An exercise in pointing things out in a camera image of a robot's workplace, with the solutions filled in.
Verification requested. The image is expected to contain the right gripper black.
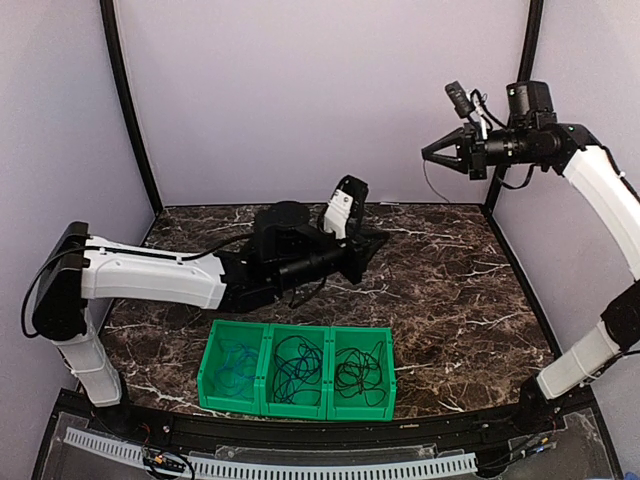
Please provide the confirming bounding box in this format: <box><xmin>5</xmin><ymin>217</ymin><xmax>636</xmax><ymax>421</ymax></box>
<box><xmin>423</xmin><ymin>121</ymin><xmax>545</xmax><ymax>179</ymax></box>

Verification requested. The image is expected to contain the dark blue cable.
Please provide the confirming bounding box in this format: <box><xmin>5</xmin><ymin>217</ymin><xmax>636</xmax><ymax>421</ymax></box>
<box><xmin>272</xmin><ymin>335</ymin><xmax>325</xmax><ymax>405</ymax></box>
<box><xmin>274</xmin><ymin>342</ymin><xmax>324</xmax><ymax>404</ymax></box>

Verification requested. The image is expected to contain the light blue cable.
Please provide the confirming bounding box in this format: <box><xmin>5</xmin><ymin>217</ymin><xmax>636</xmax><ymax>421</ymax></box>
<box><xmin>214</xmin><ymin>342</ymin><xmax>260</xmax><ymax>399</ymax></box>

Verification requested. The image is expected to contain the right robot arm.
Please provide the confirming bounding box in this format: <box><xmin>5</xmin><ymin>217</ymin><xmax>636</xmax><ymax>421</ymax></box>
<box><xmin>421</xmin><ymin>80</ymin><xmax>639</xmax><ymax>434</ymax></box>

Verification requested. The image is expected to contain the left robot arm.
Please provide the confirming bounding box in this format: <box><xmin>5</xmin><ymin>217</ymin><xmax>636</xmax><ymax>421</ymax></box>
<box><xmin>20</xmin><ymin>201</ymin><xmax>389</xmax><ymax>436</ymax></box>

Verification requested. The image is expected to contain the right green plastic bin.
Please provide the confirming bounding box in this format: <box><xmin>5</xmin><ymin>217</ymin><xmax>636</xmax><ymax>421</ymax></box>
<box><xmin>327</xmin><ymin>327</ymin><xmax>397</xmax><ymax>422</ymax></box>

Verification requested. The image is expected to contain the green plastic bin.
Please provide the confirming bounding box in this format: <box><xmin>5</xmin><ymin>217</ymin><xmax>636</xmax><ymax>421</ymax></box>
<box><xmin>197</xmin><ymin>319</ymin><xmax>269</xmax><ymax>415</ymax></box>
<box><xmin>260</xmin><ymin>324</ymin><xmax>330</xmax><ymax>421</ymax></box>
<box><xmin>327</xmin><ymin>327</ymin><xmax>397</xmax><ymax>422</ymax></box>

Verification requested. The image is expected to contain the middle green plastic bin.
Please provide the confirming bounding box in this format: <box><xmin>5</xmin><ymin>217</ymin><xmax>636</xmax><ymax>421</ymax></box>
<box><xmin>260</xmin><ymin>324</ymin><xmax>330</xmax><ymax>421</ymax></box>

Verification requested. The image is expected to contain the left green plastic bin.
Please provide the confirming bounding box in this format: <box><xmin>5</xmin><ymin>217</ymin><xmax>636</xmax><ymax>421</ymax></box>
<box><xmin>197</xmin><ymin>319</ymin><xmax>269</xmax><ymax>415</ymax></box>

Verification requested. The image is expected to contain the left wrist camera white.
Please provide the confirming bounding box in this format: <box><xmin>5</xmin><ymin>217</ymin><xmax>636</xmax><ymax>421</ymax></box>
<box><xmin>317</xmin><ymin>175</ymin><xmax>369</xmax><ymax>241</ymax></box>

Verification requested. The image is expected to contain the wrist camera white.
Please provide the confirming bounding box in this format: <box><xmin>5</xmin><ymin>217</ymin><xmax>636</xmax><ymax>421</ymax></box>
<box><xmin>317</xmin><ymin>175</ymin><xmax>369</xmax><ymax>241</ymax></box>
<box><xmin>444</xmin><ymin>81</ymin><xmax>489</xmax><ymax>140</ymax></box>

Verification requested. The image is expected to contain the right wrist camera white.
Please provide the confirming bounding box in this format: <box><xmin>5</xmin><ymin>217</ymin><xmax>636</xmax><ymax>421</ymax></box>
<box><xmin>444</xmin><ymin>81</ymin><xmax>489</xmax><ymax>140</ymax></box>

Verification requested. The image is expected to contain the right black frame post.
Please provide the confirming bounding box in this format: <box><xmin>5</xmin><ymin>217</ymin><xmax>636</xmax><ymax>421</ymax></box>
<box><xmin>483</xmin><ymin>0</ymin><xmax>545</xmax><ymax>206</ymax></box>

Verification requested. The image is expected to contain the black frame post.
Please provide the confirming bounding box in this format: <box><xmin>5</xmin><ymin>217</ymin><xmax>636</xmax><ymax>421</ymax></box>
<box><xmin>99</xmin><ymin>0</ymin><xmax>164</xmax><ymax>216</ymax></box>
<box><xmin>483</xmin><ymin>0</ymin><xmax>545</xmax><ymax>206</ymax></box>

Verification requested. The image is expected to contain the white slotted cable duct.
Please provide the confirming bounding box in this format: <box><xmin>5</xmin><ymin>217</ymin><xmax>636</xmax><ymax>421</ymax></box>
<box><xmin>64</xmin><ymin>427</ymin><xmax>478</xmax><ymax>479</ymax></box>

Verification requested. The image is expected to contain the black front rail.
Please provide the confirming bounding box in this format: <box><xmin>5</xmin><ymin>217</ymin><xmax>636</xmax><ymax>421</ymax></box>
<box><xmin>47</xmin><ymin>389</ymin><xmax>593</xmax><ymax>452</ymax></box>

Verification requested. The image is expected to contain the left black frame post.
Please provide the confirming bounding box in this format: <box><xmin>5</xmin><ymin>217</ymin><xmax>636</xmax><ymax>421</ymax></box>
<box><xmin>99</xmin><ymin>0</ymin><xmax>164</xmax><ymax>216</ymax></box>

